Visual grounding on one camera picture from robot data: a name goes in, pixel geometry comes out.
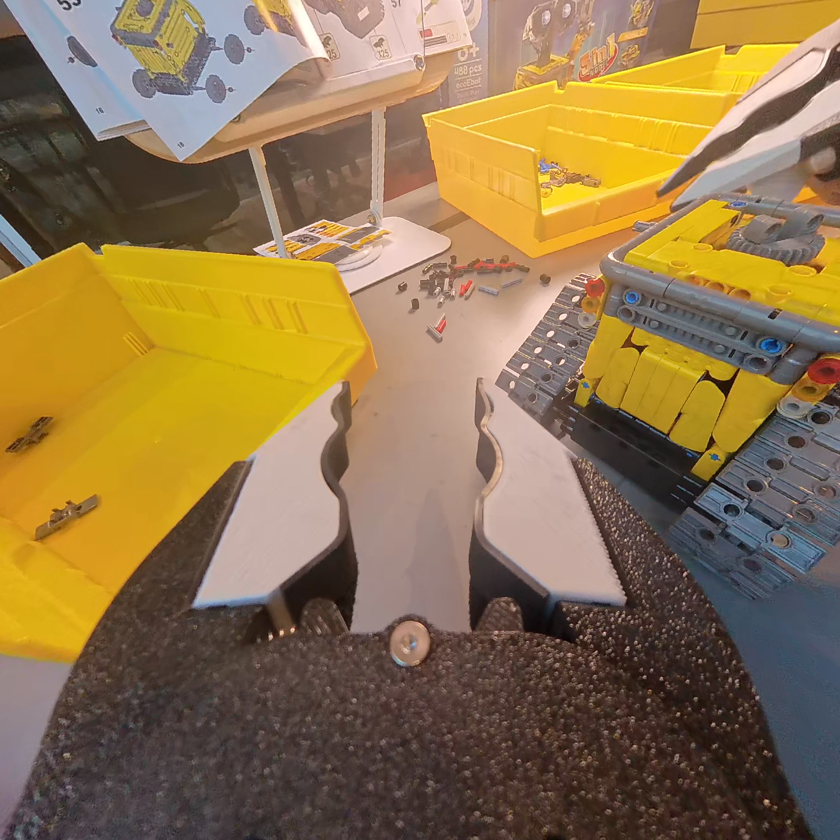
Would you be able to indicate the wooden board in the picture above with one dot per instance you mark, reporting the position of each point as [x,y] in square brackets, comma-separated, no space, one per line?
[315,118]

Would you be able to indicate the small grey track link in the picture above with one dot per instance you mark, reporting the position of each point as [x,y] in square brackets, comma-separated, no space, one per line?
[65,515]
[29,433]

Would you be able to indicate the grey desk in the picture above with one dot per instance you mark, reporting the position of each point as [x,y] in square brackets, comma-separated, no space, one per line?
[420,426]

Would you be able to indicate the person's right hand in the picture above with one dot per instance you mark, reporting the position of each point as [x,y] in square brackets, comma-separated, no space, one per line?
[825,170]

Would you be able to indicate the blue toy kit box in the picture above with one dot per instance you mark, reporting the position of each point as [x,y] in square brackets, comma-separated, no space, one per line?
[512,39]

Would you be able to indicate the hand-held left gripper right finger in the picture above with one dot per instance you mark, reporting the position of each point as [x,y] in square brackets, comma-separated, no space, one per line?
[551,525]

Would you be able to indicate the instruction booklet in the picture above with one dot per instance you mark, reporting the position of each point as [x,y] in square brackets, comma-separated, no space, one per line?
[197,65]

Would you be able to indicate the yellow plastic storage bin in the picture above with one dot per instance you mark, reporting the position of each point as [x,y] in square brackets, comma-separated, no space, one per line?
[754,23]
[492,170]
[689,72]
[164,407]

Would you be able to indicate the yellow building-block toy vehicle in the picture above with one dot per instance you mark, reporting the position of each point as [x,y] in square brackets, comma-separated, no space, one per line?
[669,394]

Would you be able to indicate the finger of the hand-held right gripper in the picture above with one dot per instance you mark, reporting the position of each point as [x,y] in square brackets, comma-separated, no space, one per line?
[754,154]
[774,79]

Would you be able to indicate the yellow black sticker sheet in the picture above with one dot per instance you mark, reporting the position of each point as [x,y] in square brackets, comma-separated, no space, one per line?
[315,239]

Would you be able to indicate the pile of small building pieces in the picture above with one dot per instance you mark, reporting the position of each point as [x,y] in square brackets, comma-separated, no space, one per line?
[446,282]

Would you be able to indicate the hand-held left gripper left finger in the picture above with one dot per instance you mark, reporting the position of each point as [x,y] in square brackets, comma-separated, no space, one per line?
[275,525]

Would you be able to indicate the heap of grey blue pieces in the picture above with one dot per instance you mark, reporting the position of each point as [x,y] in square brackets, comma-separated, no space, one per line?
[568,177]

